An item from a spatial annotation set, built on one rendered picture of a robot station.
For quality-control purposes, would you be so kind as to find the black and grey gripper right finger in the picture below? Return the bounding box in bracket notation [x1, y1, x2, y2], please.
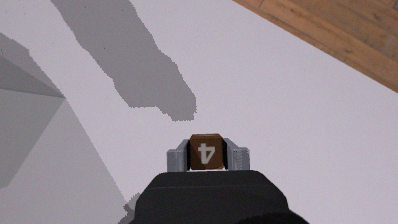
[223, 138, 250, 171]

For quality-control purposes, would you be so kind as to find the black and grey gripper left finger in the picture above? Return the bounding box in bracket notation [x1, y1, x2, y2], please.
[167, 139, 191, 172]

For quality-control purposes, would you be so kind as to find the brown cube with number 4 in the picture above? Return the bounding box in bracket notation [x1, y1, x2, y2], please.
[190, 134, 224, 170]

